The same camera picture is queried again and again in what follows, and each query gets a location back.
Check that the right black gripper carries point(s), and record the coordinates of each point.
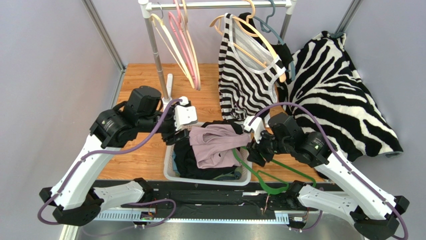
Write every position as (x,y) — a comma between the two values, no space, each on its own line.
(258,148)

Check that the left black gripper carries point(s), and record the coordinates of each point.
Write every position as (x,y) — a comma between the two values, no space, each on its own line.
(171,138)

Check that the green tank top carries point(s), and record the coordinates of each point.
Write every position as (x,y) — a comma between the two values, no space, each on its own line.
(232,176)

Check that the dark top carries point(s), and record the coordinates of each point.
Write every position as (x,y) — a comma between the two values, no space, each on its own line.
(213,145)

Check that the cream plastic hanger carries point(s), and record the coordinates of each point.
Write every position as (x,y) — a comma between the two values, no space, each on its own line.
(169,39)

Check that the pink plastic hanger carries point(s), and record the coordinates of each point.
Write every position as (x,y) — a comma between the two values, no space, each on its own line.
(175,24)

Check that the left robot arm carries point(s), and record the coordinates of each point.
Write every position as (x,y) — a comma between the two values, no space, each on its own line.
(75,199)

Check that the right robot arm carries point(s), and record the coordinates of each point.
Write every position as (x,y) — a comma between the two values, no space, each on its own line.
(373,212)

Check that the zebra striped tank top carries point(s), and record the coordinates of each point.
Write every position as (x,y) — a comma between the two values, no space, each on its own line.
(236,104)

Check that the black top on teal hanger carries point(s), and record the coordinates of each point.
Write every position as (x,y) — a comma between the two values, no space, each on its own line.
(281,87)

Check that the tan hanger under striped top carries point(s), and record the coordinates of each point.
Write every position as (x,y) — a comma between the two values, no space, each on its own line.
(245,56)

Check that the teal plastic hanger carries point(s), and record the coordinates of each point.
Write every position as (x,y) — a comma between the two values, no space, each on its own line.
(284,52)

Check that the white plastic basket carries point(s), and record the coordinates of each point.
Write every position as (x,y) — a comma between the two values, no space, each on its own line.
(244,180)

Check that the white clothes rack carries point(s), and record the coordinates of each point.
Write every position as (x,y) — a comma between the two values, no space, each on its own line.
(147,7)

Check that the zebra print blanket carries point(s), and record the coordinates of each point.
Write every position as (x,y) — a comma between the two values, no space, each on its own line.
(328,92)

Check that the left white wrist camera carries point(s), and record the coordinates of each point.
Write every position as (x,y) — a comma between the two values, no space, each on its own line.
(184,114)

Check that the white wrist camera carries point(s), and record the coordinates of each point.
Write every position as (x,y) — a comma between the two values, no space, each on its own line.
(254,125)
(184,114)

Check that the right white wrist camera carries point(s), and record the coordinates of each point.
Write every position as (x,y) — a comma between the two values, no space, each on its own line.
(254,125)

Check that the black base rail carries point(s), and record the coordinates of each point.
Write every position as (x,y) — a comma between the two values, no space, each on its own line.
(204,203)

